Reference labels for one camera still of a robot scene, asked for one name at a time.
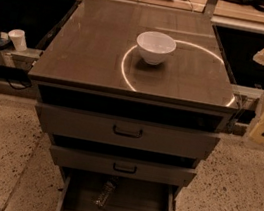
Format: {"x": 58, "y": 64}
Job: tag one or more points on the clear plastic water bottle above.
{"x": 107, "y": 190}

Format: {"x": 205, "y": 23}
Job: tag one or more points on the dark wooden drawer cabinet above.
{"x": 94, "y": 65}

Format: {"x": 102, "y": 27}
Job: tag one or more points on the open bottom drawer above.
{"x": 81, "y": 189}

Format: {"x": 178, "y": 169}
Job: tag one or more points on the white ceramic bowl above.
{"x": 154, "y": 47}

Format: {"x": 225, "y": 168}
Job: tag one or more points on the white paper cup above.
{"x": 18, "y": 39}

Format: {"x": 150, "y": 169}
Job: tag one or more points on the top drawer with handle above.
{"x": 112, "y": 130}

